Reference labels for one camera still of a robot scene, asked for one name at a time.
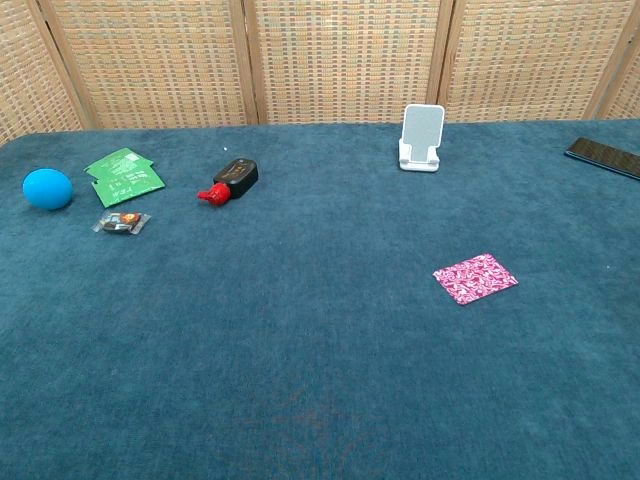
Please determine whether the black bottle with red cap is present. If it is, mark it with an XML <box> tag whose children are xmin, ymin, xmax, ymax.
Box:
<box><xmin>197</xmin><ymin>158</ymin><xmax>260</xmax><ymax>208</ymax></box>

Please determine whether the white phone stand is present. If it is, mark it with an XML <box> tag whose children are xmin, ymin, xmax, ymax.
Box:
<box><xmin>398</xmin><ymin>103</ymin><xmax>446</xmax><ymax>174</ymax></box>

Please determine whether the woven wooden folding screen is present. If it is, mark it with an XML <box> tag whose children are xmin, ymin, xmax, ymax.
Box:
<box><xmin>0</xmin><ymin>0</ymin><xmax>640</xmax><ymax>146</ymax></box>

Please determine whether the green foil packet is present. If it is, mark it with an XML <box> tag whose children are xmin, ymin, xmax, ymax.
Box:
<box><xmin>83</xmin><ymin>147</ymin><xmax>155</xmax><ymax>184</ymax></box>
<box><xmin>91</xmin><ymin>164</ymin><xmax>166</xmax><ymax>209</ymax></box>

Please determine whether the black clear snack wrapper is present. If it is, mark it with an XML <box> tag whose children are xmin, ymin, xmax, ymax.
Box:
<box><xmin>91</xmin><ymin>209</ymin><xmax>152</xmax><ymax>237</ymax></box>

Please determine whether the blue ball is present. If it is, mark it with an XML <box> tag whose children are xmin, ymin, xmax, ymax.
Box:
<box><xmin>22</xmin><ymin>168</ymin><xmax>75</xmax><ymax>211</ymax></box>

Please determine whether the black smartphone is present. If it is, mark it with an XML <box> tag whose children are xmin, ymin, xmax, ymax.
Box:
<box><xmin>564</xmin><ymin>137</ymin><xmax>640</xmax><ymax>181</ymax></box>

